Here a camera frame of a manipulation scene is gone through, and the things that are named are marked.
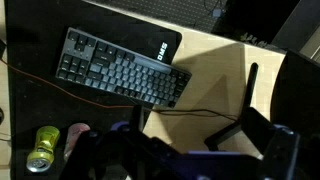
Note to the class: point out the black curved monitor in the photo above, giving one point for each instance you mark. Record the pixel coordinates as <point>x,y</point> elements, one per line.
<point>300,93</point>

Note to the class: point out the black desk mat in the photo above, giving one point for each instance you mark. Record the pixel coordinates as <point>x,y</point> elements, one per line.
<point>33,36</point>

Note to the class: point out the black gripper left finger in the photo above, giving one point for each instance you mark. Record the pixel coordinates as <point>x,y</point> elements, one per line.
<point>136,118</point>

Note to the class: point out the dark grey mechanical keyboard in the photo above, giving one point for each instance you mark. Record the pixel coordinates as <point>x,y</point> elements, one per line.
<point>116,66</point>

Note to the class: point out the black V-shaped monitor stand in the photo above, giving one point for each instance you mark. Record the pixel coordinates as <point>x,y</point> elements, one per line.
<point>252,86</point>

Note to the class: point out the pink soda can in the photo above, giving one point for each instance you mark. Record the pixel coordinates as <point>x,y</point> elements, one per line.
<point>75,135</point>

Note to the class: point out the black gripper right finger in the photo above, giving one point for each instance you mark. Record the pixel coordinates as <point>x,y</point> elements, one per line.
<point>258,128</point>

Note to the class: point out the yellow soda can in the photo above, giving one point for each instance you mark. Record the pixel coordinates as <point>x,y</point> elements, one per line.
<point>45,146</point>

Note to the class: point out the black perforated robot table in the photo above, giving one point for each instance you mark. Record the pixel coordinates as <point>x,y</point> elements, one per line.
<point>166,11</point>

